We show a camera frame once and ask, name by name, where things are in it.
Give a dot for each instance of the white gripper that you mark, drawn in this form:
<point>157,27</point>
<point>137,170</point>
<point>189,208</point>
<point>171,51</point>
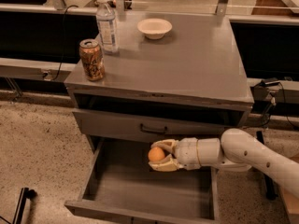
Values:
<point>187,153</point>

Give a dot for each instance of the orange fruit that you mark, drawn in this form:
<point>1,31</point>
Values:
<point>156,154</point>

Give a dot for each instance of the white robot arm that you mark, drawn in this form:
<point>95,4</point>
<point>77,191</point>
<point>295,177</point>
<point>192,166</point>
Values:
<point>235,151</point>

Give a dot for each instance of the open grey bottom drawer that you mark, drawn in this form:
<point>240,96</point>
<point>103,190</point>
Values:
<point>121,187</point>

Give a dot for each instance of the grey metal drawer cabinet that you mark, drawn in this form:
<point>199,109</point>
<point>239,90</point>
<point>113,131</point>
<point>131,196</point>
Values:
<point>194,73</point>

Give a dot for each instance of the black stand leg right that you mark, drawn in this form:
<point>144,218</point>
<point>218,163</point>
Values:
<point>269,184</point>

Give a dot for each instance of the black stand leg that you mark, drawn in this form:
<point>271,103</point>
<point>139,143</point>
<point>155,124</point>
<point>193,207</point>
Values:
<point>26,194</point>
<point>269,184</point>

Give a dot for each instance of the brown patterned drink can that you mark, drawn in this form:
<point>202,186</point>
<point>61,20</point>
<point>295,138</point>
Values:
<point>92,59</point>

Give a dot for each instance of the white paper bowl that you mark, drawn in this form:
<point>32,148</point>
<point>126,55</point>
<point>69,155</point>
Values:
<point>154,29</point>

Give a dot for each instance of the brown cardboard box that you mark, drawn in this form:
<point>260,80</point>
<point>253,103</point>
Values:
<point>291,206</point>

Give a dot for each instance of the black stand leg left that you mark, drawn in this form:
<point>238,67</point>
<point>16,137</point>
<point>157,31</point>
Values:
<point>26,194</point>

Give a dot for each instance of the clear plastic water bottle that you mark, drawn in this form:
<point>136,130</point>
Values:
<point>107,26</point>

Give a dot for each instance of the wooden desk background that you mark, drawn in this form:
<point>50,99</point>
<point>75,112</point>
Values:
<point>272,7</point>

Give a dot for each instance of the closed grey drawer with handle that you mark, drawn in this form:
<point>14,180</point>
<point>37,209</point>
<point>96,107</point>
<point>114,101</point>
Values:
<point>101,124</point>

